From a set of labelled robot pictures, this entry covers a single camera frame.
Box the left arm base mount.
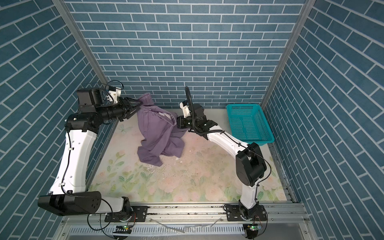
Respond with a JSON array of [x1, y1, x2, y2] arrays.
[[105, 206, 149, 223]]

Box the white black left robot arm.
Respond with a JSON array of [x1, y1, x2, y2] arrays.
[[38, 91, 142, 220]]

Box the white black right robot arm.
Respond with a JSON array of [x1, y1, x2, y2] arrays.
[[177, 101, 271, 221]]

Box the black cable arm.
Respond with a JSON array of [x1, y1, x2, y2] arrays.
[[103, 79, 125, 103], [184, 86, 226, 136]]

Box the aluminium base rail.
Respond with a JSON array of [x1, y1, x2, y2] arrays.
[[53, 202, 317, 240]]

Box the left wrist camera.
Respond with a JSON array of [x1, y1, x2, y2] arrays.
[[77, 88, 103, 107]]

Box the teal plastic basket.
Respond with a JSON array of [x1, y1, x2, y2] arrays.
[[226, 104, 275, 146]]

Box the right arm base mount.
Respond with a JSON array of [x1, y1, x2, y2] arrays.
[[223, 203, 268, 222]]

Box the purple trousers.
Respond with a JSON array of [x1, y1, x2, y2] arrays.
[[137, 93, 187, 167]]

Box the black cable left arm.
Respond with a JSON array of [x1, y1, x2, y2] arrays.
[[103, 79, 125, 103]]

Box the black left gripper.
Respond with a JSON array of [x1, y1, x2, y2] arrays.
[[95, 96, 143, 123]]

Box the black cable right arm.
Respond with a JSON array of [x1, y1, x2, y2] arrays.
[[184, 86, 226, 136]]

